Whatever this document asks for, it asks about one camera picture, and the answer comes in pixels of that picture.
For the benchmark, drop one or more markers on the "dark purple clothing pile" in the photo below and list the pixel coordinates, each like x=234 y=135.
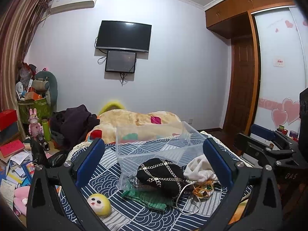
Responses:
x=71 y=126

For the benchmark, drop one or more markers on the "white sliding wardrobe door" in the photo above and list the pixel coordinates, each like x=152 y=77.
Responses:
x=282 y=37

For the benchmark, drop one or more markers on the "green knitted cloth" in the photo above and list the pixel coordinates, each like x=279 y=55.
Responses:
x=151 y=199

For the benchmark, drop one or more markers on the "grey green plush toy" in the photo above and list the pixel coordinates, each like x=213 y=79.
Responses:
x=45 y=82

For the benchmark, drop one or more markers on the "yellow plush face ball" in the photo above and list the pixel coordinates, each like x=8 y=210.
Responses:
x=99 y=204

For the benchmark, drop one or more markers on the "pink plush toy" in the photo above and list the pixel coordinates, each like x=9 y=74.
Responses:
x=21 y=199

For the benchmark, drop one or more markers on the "blue patterned bed sheet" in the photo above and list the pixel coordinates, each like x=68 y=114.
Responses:
x=140 y=208

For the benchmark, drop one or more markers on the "brown wooden door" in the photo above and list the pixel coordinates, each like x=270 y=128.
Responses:
x=241 y=87

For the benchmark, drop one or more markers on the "large wall television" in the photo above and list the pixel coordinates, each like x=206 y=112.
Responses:
x=124 y=36

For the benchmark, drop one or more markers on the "green bottle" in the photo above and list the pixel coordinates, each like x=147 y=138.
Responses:
x=46 y=129

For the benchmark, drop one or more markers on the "striped red curtain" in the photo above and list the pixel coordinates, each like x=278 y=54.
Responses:
x=19 y=22

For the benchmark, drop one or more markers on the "white air conditioner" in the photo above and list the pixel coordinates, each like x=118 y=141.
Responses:
x=59 y=6

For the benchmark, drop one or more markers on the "beige fleece blanket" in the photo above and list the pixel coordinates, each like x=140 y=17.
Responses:
x=110 y=120

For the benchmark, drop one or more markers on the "clear plastic storage box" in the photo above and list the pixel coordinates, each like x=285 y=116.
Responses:
x=177 y=142

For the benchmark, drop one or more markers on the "small wall monitor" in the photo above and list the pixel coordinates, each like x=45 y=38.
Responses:
x=120 y=61

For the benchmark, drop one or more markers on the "red box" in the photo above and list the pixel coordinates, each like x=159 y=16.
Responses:
x=7 y=118

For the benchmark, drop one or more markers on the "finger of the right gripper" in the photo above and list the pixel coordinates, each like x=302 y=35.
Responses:
x=251 y=146
x=267 y=134

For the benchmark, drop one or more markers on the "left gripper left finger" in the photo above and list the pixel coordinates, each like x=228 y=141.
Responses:
x=44 y=208

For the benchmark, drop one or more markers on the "yellow green headboard cushion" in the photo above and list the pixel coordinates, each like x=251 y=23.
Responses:
x=111 y=105

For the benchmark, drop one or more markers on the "wooden overhead cabinet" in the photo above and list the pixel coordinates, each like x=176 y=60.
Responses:
x=230 y=18

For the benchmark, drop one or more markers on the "white cloth bundle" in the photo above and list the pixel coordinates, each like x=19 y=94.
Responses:
x=199 y=170

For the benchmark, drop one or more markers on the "black chain-pattern cloth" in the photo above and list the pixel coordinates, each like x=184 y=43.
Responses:
x=163 y=175

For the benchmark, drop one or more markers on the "black plastic bag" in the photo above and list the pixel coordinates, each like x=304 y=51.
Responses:
x=39 y=156

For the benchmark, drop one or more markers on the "green storage box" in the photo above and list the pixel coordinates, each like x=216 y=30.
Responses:
x=44 y=111

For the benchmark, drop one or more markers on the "pink rabbit figurine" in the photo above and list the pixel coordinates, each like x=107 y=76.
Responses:
x=35 y=127

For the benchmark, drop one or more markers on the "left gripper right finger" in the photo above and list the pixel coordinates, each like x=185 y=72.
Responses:
x=263 y=210

